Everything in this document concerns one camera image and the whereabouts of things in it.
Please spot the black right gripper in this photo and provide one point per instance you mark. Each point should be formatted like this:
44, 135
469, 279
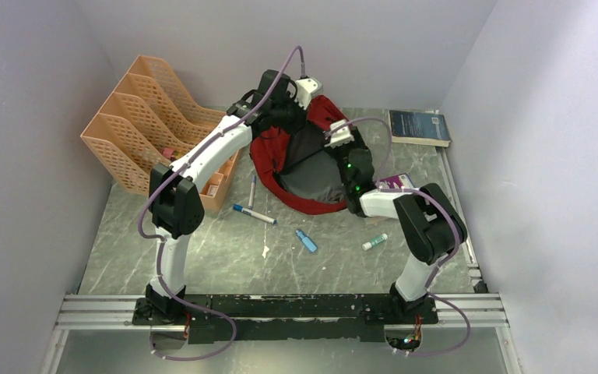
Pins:
357, 143

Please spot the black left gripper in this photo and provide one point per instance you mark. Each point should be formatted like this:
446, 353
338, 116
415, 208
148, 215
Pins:
302, 118

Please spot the purple paperback book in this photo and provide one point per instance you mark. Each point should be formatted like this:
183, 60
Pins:
399, 181

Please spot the red student backpack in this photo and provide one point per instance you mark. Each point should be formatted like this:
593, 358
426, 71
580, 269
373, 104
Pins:
296, 169

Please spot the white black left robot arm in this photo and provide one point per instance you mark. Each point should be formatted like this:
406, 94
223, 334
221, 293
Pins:
174, 200

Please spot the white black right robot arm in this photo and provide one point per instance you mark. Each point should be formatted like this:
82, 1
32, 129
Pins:
432, 228

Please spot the dark blue book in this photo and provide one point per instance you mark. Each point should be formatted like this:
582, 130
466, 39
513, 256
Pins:
419, 128

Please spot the white green glue stick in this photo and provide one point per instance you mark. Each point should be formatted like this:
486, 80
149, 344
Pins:
375, 241

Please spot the blue white marker pen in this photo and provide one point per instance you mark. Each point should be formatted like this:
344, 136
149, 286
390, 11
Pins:
256, 215

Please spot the pink bottle in organizer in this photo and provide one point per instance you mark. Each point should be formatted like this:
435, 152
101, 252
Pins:
169, 153

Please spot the orange plastic desk organizer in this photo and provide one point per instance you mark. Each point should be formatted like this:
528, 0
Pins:
149, 110

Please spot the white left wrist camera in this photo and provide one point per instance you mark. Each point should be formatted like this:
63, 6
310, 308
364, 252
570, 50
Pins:
307, 90

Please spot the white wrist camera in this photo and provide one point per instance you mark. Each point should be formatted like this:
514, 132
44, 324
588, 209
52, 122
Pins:
339, 133
307, 90

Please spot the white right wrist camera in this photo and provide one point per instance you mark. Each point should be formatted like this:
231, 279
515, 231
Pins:
339, 133

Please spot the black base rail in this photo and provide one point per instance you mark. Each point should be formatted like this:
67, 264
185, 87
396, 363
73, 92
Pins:
281, 317

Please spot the aluminium frame rail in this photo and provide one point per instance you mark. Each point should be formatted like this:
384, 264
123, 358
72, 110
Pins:
130, 312

